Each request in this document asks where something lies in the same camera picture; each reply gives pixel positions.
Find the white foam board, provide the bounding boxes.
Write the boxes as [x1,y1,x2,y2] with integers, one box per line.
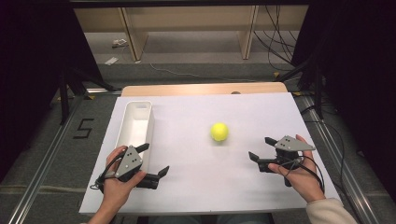
[78,91,344,216]

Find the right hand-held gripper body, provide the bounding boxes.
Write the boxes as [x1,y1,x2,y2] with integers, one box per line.
[257,134,317,188]

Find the black floor cable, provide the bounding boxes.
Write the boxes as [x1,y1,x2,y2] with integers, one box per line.
[300,105,373,224]

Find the black curtain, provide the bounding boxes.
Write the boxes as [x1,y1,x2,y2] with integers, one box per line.
[291,0,396,195]
[0,0,105,183]

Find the person's left hand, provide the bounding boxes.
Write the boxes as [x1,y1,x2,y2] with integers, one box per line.
[102,145,148,207]

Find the small white device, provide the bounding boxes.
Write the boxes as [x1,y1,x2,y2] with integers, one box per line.
[111,38,129,49]

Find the left hand-held gripper black cable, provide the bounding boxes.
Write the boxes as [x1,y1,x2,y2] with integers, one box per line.
[90,152,126,192]

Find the black metal stand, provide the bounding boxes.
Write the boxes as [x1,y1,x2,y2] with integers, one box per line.
[50,65,117,126]
[275,55,325,120]

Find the yellow tennis ball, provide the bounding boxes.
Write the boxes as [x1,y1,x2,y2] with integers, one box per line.
[209,121,230,143]

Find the white plastic bin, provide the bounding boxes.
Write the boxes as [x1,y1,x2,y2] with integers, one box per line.
[115,100,156,174]

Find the bundle of black hanging cables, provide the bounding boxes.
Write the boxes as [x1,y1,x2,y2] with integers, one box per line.
[252,5,301,73]

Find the aluminium floor rail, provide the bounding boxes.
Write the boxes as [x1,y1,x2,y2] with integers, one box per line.
[7,95,86,224]
[299,95,381,224]

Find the short aluminium rail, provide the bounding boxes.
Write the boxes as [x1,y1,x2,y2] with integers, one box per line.
[85,87,122,95]

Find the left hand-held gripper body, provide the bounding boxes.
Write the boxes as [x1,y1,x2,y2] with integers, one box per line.
[115,145,161,190]

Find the light wooden desk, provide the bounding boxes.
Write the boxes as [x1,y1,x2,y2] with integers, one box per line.
[73,5,310,63]

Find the right hand-held gripper black cable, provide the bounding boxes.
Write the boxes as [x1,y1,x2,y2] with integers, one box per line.
[277,154,326,194]

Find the hand-held gripper black cable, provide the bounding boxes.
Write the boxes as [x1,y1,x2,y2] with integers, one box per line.
[90,152,126,192]
[277,154,326,194]

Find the person's right hand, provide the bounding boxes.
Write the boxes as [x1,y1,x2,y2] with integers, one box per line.
[268,133,327,203]

